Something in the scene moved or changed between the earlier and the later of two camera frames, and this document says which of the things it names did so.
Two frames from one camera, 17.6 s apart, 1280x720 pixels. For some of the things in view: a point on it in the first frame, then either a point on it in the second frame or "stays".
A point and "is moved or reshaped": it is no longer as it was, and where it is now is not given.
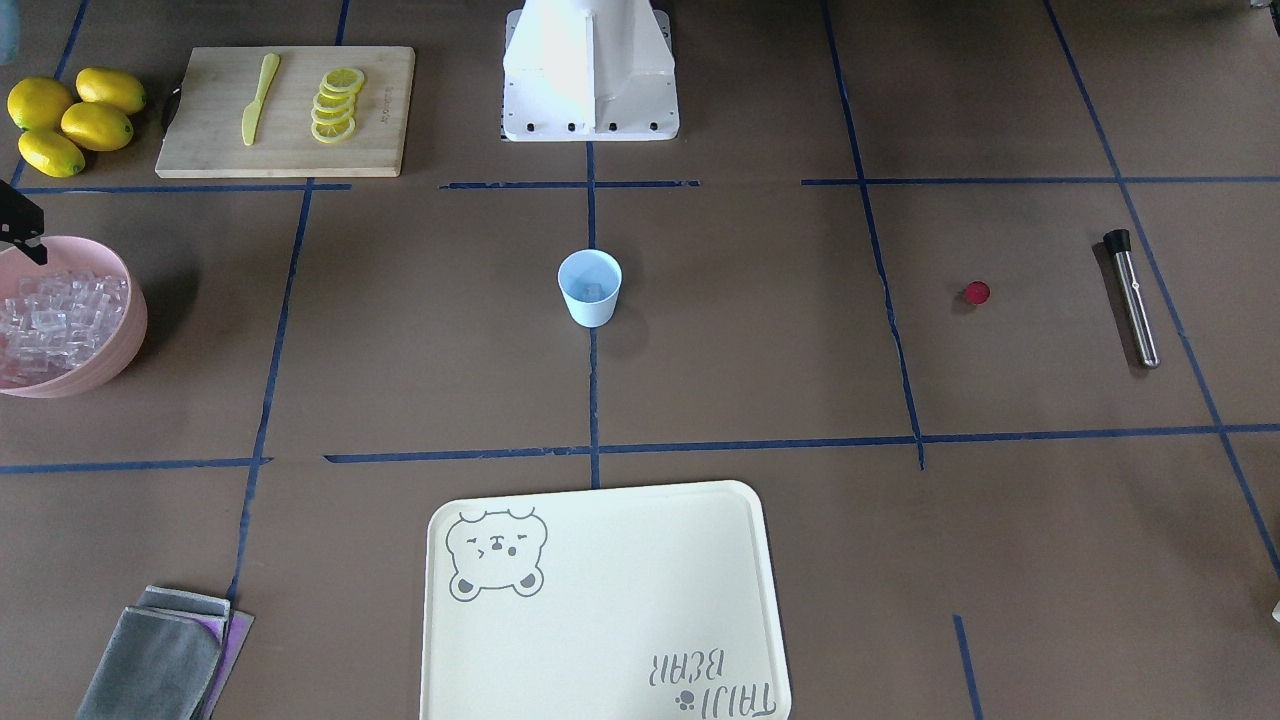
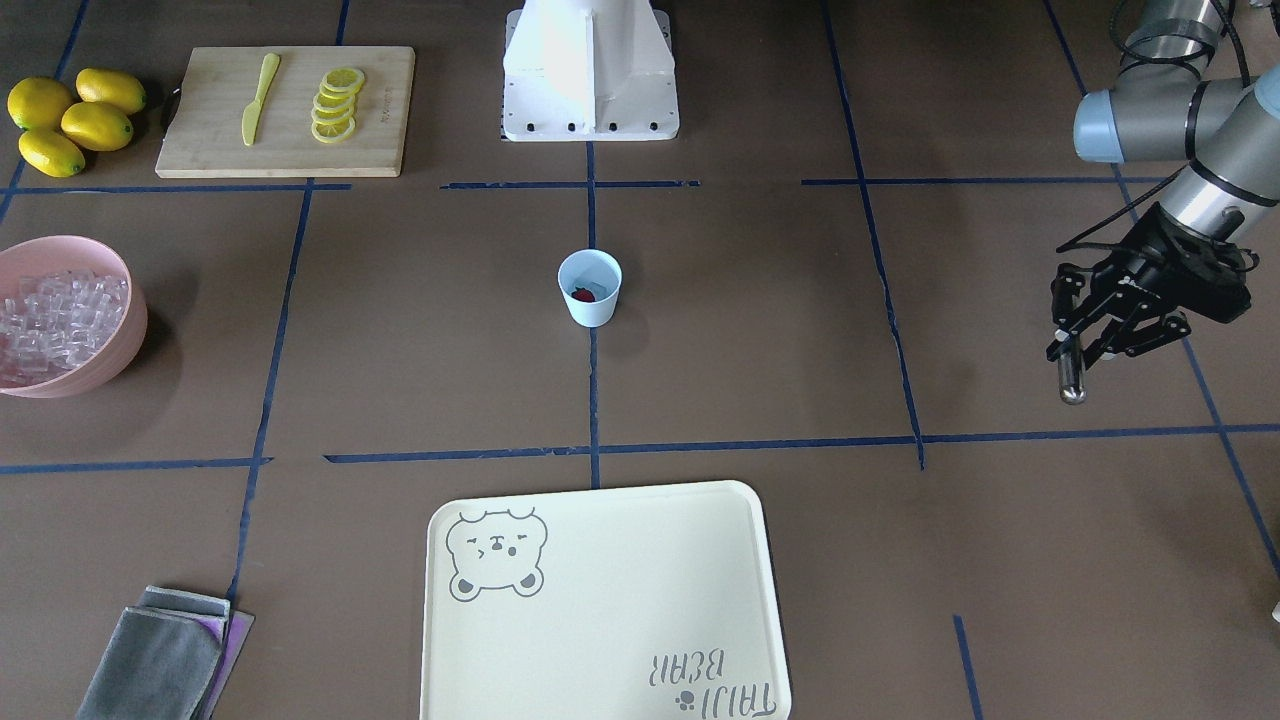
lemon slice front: (332, 132) stays
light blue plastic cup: (591, 280) stays
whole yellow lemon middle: (96, 126) stays
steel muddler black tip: (1119, 243) is moved or reshaped
